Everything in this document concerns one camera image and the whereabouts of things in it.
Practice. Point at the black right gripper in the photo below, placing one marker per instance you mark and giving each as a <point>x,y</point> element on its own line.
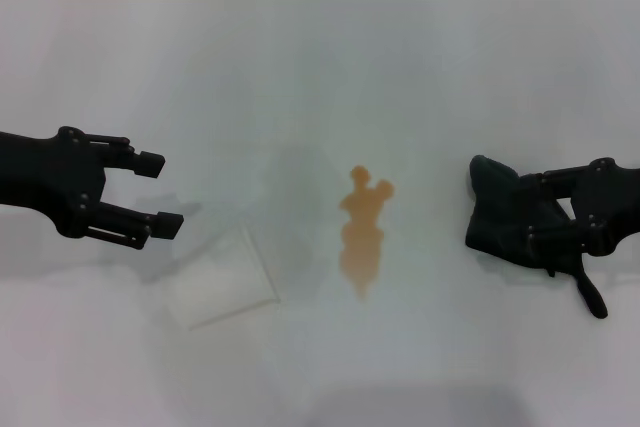
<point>612,202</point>

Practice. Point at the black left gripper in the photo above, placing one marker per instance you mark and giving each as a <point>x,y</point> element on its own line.
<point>45,177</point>

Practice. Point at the dark blue rag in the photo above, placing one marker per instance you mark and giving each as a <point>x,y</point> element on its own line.
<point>500,217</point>

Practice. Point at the brown water stain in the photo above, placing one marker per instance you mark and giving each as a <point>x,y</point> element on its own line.
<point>361,242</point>

